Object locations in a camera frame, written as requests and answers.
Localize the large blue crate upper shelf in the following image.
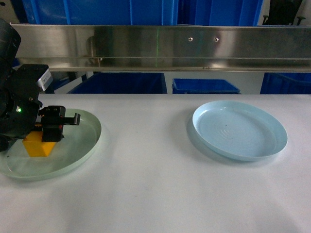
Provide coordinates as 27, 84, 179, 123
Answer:
22, 0, 263, 26

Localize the light blue round plate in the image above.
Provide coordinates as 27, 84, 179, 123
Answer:
192, 100, 288, 162

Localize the light green round plate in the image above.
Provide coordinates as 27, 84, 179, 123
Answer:
0, 109, 102, 181

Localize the blue bin behind table middle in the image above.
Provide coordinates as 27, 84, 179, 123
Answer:
172, 79, 240, 94

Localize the yellow two-stud toy block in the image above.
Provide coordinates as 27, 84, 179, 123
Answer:
22, 131, 56, 157

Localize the stainless steel shelf rail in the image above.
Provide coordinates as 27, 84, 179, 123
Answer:
14, 24, 311, 72

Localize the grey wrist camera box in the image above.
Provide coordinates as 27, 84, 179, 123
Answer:
36, 69, 53, 91

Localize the blue bin behind table left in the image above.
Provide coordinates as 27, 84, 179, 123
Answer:
69, 72, 167, 94

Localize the blue bin behind table right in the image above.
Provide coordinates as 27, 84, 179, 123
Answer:
260, 73, 311, 94

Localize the blue bin behind table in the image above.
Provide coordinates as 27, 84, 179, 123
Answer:
172, 79, 240, 94
260, 73, 311, 94
69, 72, 167, 94

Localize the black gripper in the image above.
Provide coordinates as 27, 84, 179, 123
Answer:
0, 64, 81, 142

